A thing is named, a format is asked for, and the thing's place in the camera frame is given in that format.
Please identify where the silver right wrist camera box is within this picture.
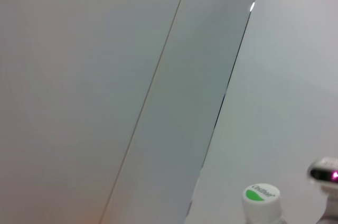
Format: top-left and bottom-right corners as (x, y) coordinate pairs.
(307, 156), (338, 224)

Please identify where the clear green-label water bottle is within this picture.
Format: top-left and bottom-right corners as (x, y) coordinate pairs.
(241, 183), (282, 224)

